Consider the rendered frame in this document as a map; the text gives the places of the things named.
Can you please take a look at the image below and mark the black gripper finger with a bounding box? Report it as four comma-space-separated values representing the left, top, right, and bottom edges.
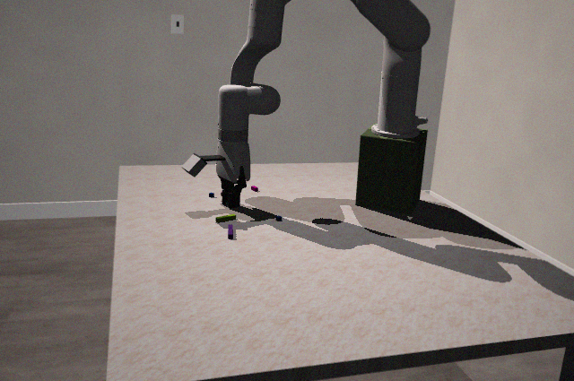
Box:
228, 166, 247, 209
218, 175, 230, 205

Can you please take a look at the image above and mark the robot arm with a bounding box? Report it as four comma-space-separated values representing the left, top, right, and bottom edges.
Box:
182, 0, 431, 178

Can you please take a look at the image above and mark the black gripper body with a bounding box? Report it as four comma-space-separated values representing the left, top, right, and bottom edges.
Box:
216, 139, 250, 183

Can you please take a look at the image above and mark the lime green rod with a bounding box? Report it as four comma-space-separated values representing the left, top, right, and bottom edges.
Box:
215, 214, 236, 222

